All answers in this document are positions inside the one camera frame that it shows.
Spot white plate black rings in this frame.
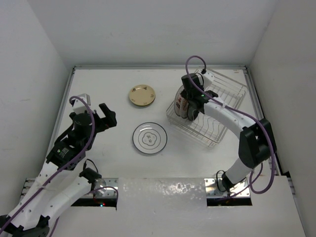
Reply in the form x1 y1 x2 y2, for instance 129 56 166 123
132 122 168 156

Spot white plate red green text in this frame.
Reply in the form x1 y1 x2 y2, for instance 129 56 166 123
173 86 184 117

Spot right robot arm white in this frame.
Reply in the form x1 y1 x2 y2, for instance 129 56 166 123
180 70 277 192

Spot cream beige plate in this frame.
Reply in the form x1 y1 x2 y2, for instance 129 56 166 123
128 84 156 107

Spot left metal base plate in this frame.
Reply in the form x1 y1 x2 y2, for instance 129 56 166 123
82 178 119 199

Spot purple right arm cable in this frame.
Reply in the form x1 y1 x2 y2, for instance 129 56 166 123
185 55 276 196

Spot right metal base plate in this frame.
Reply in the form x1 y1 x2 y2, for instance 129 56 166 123
204 178 250 200

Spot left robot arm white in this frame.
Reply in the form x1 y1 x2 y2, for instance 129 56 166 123
0 103 117 237

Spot clear wire dish rack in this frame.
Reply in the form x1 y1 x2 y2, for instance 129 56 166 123
166 69 251 146

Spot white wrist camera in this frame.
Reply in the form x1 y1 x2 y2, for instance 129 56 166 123
199 69 215 89
70 93 91 115

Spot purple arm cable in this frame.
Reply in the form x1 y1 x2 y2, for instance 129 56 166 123
185 55 276 196
0 96 96 237

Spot metal base plate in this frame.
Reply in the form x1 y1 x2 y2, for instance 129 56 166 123
204 178 250 200
82 178 119 199

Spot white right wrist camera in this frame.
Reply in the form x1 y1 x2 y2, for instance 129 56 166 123
199 69 215 89

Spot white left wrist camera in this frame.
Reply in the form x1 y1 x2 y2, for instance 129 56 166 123
70 93 91 115

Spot white plate orange sunburst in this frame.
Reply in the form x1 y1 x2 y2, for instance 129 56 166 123
180 96 189 119

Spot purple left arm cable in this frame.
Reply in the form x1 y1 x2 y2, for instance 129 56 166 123
0 96 96 237

